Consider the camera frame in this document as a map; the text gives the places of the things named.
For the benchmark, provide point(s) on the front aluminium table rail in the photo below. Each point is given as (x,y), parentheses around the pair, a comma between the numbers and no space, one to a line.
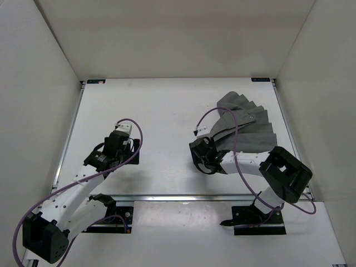
(182,198)

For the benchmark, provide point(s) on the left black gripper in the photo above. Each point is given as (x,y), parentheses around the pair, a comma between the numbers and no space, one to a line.
(132,152)

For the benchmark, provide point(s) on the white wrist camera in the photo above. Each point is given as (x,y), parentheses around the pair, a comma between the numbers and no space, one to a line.
(124,127)
(201,131)

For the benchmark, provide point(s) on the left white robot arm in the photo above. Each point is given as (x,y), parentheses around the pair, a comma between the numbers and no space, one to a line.
(71,209)

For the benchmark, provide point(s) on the blue corner label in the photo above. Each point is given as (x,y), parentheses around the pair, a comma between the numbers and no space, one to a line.
(260,79)
(96,81)

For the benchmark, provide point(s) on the left blue corner label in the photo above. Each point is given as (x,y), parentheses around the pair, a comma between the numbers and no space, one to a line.
(96,81)

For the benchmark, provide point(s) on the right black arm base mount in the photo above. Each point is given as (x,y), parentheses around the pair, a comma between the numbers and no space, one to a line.
(248,220)

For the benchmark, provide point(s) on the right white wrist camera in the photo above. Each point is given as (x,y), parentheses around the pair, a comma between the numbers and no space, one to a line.
(201,131)

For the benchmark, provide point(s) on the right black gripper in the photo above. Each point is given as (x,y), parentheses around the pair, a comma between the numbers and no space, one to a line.
(197,160)

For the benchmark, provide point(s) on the grey pleated skirt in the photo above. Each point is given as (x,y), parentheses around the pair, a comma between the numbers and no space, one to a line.
(255,131)

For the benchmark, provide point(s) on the right blue corner label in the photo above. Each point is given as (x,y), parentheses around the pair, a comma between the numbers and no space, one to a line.
(260,79)

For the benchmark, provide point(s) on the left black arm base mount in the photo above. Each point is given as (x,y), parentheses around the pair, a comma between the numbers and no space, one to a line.
(117,219)

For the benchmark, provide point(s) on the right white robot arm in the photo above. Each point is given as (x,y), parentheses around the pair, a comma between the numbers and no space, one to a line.
(287,177)

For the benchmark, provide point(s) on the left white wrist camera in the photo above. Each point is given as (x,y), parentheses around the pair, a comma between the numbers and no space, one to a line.
(124,127)

